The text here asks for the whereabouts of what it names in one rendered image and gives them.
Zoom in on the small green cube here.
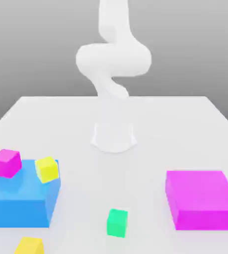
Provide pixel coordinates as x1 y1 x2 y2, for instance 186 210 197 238
106 208 129 239

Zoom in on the small yellow cube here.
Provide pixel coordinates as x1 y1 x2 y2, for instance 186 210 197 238
35 156 60 184
14 236 45 254

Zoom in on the large magenta box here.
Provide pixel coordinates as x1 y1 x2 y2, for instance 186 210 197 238
164 170 228 231

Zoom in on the small magenta cube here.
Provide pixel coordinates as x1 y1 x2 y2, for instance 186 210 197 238
0 148 23 179

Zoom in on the large blue box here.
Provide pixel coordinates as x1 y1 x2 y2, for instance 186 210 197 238
0 159 62 228

